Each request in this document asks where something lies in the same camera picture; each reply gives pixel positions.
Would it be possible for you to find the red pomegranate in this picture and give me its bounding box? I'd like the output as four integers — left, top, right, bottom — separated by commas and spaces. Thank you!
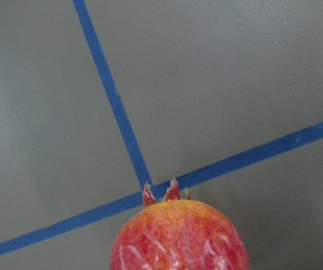
110, 178, 251, 269

